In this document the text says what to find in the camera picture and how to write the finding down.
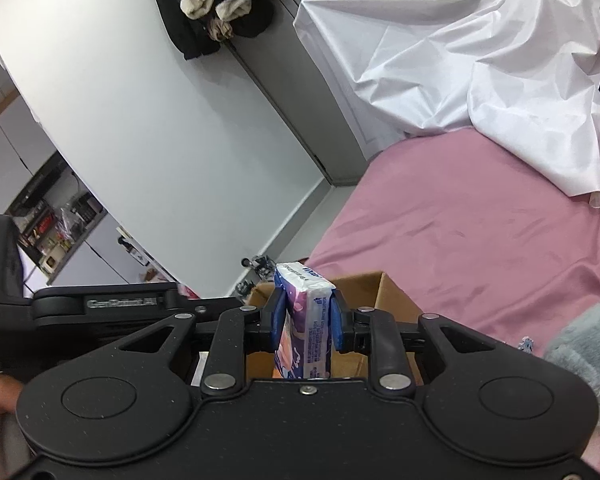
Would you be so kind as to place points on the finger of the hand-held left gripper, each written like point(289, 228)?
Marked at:
point(120, 302)

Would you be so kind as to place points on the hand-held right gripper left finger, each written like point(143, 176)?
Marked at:
point(279, 320)

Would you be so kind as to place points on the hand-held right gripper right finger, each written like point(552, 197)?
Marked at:
point(337, 320)

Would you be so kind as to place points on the purple white tissue pack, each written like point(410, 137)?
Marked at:
point(310, 320)

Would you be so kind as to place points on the brown cardboard box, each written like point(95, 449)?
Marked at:
point(377, 290)

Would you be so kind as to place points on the grey furry plush toy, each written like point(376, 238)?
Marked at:
point(590, 350)

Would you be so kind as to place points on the cluttered kitchen shelf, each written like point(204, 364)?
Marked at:
point(55, 220)

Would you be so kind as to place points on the white kitchen cabinet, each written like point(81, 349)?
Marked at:
point(5, 140)

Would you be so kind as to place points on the pink bed sheet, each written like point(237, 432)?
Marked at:
point(455, 240)

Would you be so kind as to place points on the small denim cloth item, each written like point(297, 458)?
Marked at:
point(527, 345)

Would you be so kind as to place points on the dark grey door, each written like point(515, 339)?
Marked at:
point(300, 85)

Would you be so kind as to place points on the white crumpled sheet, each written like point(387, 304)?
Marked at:
point(455, 60)

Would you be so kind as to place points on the black jacket with cream fleece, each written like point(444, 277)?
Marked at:
point(180, 20)

